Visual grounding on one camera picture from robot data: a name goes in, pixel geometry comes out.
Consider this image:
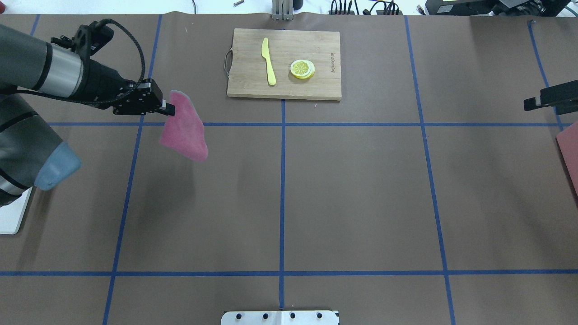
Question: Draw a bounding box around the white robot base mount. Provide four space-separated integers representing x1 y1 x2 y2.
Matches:
220 310 340 325

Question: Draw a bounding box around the pink plastic bin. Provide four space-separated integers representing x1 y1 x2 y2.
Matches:
556 122 578 194

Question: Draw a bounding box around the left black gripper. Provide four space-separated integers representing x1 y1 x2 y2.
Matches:
113 79 176 116

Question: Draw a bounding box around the bamboo cutting board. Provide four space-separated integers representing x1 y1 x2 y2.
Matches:
227 28 342 101

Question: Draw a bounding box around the lemon slice stack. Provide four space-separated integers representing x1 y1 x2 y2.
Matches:
290 59 316 79

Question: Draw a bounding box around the maroon wiping cloth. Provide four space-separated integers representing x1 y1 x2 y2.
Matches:
159 90 209 162

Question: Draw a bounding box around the yellow plastic knife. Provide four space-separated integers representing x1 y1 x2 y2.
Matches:
261 37 277 86

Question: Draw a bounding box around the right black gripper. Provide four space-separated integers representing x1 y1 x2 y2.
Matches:
524 83 578 116

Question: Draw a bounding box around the white rectangular tray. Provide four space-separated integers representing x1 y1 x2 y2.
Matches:
0 188 33 235

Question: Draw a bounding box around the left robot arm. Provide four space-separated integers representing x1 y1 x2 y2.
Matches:
0 19 176 206

